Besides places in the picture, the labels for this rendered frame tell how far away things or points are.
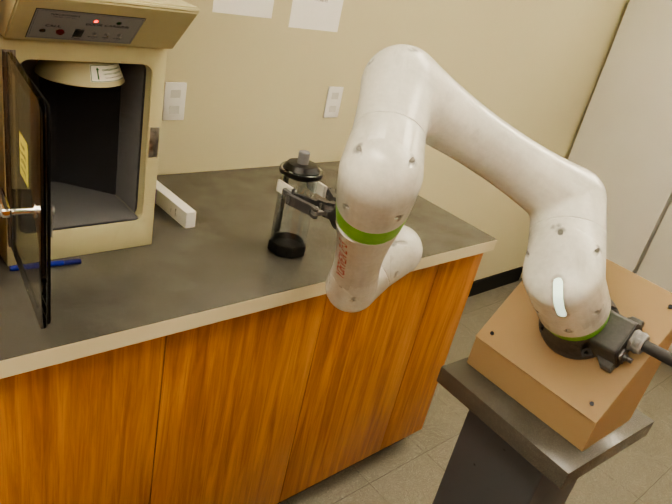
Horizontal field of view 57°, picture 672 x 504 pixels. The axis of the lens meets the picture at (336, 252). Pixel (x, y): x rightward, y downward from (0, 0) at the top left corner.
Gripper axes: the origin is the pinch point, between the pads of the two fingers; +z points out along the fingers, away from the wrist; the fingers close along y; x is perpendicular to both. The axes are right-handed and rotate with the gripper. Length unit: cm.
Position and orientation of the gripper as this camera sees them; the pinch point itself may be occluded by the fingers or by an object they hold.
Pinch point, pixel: (299, 186)
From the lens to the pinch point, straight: 154.6
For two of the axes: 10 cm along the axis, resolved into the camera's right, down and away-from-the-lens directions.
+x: -2.0, 8.8, 4.3
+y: -7.5, 1.5, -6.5
